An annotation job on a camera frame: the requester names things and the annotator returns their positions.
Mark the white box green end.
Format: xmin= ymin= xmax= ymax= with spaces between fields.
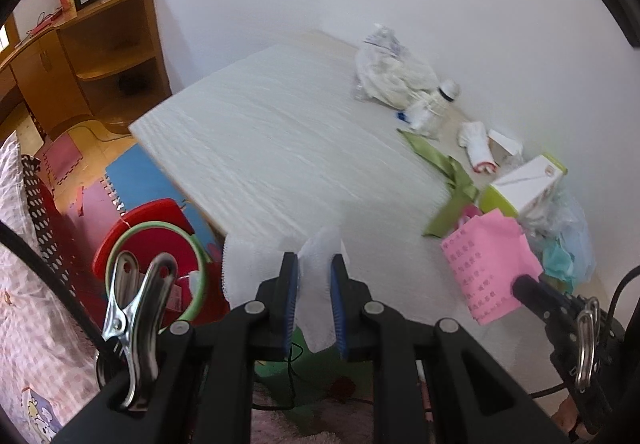
xmin=479 ymin=154 xmax=569 ymax=225

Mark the brown polka dot blanket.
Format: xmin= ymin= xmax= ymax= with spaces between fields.
xmin=19 ymin=154 xmax=83 ymax=310

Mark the white textured cloth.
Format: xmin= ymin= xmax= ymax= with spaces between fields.
xmin=221 ymin=226 xmax=346 ymax=354

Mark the green ribbon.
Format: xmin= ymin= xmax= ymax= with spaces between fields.
xmin=397 ymin=129 xmax=481 ymax=237

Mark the black braided cable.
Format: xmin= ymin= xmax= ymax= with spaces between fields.
xmin=607 ymin=266 xmax=640 ymax=320
xmin=0 ymin=219 xmax=116 ymax=375

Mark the white glove red cuff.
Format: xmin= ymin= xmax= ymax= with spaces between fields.
xmin=457 ymin=121 xmax=499 ymax=174

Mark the pink foam floor mat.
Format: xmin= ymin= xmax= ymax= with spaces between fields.
xmin=37 ymin=131 xmax=93 ymax=187

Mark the wooden corner desk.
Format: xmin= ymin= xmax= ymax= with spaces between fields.
xmin=0 ymin=0 xmax=173 ymax=140

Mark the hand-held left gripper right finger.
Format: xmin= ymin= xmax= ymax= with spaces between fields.
xmin=330 ymin=254 xmax=571 ymax=444

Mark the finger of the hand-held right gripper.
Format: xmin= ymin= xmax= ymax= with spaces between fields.
xmin=510 ymin=274 xmax=586 ymax=325

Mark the white plastic bag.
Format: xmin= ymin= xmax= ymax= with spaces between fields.
xmin=351 ymin=23 xmax=441 ymax=107

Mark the red flat item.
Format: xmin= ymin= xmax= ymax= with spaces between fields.
xmin=25 ymin=19 xmax=63 ymax=37

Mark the teal wet wipes packet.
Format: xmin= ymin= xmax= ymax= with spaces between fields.
xmin=540 ymin=239 xmax=583 ymax=282

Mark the thin black floor cable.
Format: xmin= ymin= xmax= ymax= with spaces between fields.
xmin=250 ymin=341 xmax=306 ymax=412

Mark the clear crumpled plastic bag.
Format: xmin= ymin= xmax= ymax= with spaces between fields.
xmin=517 ymin=181 xmax=598 ymax=287

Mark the pink printed paper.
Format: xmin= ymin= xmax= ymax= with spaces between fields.
xmin=441 ymin=210 xmax=543 ymax=326

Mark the person's right hand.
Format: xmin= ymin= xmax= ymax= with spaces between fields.
xmin=554 ymin=396 xmax=588 ymax=444

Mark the pink checked bedsheet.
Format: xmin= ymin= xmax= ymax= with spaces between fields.
xmin=0 ymin=129 xmax=101 ymax=444

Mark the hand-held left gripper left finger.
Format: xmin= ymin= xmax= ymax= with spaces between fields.
xmin=50 ymin=251 xmax=301 ymax=444

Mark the white feather shuttlecock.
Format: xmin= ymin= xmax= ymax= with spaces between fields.
xmin=404 ymin=79 xmax=461 ymax=141

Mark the blue foam floor mat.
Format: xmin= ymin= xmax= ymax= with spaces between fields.
xmin=102 ymin=144 xmax=221 ymax=245

